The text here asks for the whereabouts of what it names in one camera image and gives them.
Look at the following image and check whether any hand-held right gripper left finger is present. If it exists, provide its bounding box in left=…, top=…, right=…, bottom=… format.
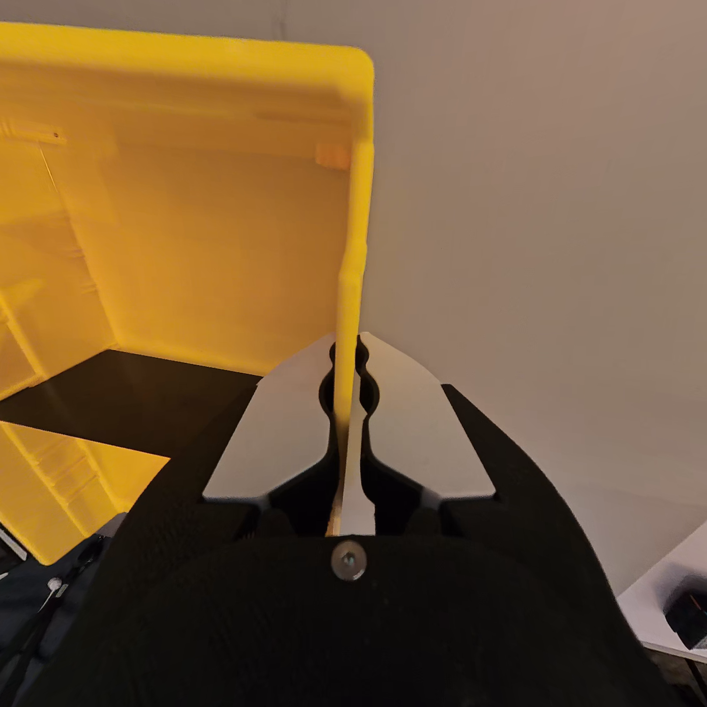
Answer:
left=201, top=334, right=339, bottom=506

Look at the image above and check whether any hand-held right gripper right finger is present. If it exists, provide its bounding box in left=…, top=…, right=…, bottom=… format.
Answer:
left=356, top=331, right=496, bottom=504

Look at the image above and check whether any yellow plastic bin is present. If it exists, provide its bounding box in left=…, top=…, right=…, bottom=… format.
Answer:
left=0, top=22, right=375, bottom=565

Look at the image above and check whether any small black box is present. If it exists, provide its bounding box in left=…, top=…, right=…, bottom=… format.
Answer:
left=664, top=574, right=707, bottom=651

